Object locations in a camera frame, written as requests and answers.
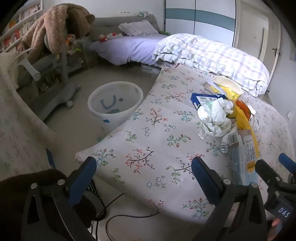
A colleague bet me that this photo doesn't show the crushed yellow paper cup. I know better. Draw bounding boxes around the crushed yellow paper cup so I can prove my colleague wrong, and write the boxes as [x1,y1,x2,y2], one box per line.
[212,75,244,100]

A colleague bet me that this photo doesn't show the yellow sponge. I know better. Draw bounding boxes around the yellow sponge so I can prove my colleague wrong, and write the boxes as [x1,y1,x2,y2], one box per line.
[231,105,260,160]

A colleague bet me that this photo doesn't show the grey wheeled chair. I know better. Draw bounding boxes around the grey wheeled chair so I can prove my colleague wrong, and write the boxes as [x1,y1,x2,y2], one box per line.
[13,45,82,121]

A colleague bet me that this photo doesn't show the purple bed sheet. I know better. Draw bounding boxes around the purple bed sheet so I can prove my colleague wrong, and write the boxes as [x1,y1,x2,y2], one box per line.
[89,34,170,66]

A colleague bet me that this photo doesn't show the pale blue carton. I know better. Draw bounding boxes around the pale blue carton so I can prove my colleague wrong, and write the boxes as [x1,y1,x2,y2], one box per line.
[228,128,263,186]

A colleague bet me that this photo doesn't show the plaid quilt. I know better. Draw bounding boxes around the plaid quilt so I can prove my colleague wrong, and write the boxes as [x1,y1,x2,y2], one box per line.
[153,34,270,98]

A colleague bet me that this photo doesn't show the white bookshelf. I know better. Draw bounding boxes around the white bookshelf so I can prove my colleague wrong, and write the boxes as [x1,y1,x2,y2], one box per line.
[0,0,43,54]

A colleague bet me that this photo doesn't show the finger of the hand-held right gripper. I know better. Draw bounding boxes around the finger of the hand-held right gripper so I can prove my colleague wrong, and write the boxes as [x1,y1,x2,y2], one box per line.
[279,153,296,183]
[255,159,289,193]

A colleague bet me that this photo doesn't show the box under bed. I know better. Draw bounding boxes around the box under bed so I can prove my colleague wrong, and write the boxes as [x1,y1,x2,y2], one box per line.
[141,64,163,77]

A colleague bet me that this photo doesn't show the blue cardboard box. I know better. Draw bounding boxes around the blue cardboard box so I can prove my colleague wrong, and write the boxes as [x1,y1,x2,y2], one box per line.
[190,93,228,111]

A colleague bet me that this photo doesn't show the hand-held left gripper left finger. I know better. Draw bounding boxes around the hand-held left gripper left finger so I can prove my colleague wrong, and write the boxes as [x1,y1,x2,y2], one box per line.
[21,156,97,241]

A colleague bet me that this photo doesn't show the brown teddy bear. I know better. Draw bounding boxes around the brown teddy bear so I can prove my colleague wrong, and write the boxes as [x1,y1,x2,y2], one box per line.
[65,4,96,39]

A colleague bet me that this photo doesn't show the white and teal wardrobe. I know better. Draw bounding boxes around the white and teal wardrobe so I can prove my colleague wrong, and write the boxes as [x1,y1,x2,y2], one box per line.
[165,0,239,48]

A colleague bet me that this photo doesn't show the brown fleece blanket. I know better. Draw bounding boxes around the brown fleece blanket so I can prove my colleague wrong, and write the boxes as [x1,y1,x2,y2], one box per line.
[20,3,70,56]

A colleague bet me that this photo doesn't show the colourful toys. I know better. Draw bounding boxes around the colourful toys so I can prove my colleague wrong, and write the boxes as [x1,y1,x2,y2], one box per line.
[66,34,82,55]

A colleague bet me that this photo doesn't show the pale floral cloth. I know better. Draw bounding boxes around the pale floral cloth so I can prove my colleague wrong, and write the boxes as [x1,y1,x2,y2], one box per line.
[0,53,56,178]

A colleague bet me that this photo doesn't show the red and white plush toy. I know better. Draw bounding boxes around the red and white plush toy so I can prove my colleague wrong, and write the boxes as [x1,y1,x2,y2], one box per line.
[98,32,123,43]

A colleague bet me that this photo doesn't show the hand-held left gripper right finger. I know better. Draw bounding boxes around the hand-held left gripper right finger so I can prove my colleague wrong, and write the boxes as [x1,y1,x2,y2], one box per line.
[191,156,269,241]

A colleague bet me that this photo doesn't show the grey headboard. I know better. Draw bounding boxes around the grey headboard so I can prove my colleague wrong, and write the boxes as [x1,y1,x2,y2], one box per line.
[91,13,162,42]

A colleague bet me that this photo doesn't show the white printed paper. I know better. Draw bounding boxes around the white printed paper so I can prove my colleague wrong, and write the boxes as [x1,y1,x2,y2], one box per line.
[197,97,234,140]

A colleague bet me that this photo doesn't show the white tissue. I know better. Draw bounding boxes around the white tissue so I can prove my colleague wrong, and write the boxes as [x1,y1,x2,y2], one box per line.
[220,141,232,154]

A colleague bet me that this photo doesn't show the black cable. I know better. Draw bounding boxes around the black cable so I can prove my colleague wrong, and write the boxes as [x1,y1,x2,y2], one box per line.
[91,192,160,241]

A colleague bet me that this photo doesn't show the plaid pillow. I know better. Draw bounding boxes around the plaid pillow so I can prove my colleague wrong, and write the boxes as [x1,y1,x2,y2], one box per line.
[118,20,160,37]

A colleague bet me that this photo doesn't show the orange wrapper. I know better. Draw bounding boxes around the orange wrapper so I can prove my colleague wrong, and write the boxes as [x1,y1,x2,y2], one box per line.
[235,100,252,119]

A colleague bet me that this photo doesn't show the white plastic bin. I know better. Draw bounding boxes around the white plastic bin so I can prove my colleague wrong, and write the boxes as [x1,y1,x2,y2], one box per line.
[87,81,144,126]

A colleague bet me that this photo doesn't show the white door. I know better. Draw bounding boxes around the white door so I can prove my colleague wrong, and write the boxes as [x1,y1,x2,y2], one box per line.
[233,0,282,94]

